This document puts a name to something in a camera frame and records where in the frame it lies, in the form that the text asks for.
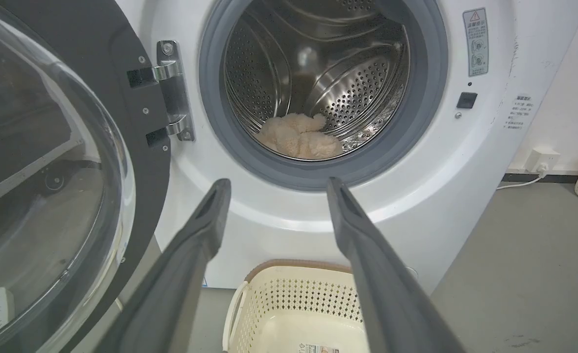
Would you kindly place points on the cream plush laundry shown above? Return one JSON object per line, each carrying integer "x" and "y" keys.
{"x": 299, "y": 138}

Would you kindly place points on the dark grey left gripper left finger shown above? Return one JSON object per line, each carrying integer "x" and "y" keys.
{"x": 171, "y": 289}

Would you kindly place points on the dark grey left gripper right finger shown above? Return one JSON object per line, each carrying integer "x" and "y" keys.
{"x": 387, "y": 289}

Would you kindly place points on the round glass washing machine door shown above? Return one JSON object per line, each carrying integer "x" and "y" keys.
{"x": 48, "y": 171}

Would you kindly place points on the chrome door hinge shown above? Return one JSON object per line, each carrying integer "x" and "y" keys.
{"x": 173, "y": 93}

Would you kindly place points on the warning label sticker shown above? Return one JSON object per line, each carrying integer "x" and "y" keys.
{"x": 476, "y": 41}

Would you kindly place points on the white wall power socket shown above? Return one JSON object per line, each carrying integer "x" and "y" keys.
{"x": 542, "y": 159}

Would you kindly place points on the cream perforated laundry basket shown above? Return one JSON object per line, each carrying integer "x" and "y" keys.
{"x": 293, "y": 314}

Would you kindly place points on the white text label sticker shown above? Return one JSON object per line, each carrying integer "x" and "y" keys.
{"x": 518, "y": 112}

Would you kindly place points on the white front-load washing machine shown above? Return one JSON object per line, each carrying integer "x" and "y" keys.
{"x": 440, "y": 162}

